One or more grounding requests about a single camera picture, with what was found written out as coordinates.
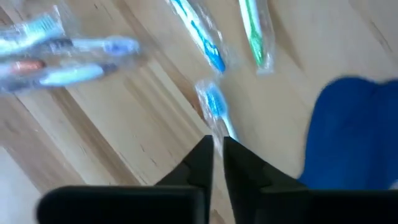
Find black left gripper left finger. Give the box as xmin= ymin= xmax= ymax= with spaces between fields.
xmin=35 ymin=134 xmax=215 ymax=224

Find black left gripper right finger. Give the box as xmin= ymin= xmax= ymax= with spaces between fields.
xmin=223 ymin=136 xmax=398 ymax=224

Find blue toothbrush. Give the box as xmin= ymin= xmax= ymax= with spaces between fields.
xmin=195 ymin=79 xmax=240 ymax=144
xmin=167 ymin=0 xmax=229 ymax=75

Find dark blue cloth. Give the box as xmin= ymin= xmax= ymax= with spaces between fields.
xmin=297 ymin=75 xmax=398 ymax=190

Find green wrapped toothbrush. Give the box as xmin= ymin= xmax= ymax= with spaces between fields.
xmin=238 ymin=0 xmax=277 ymax=75

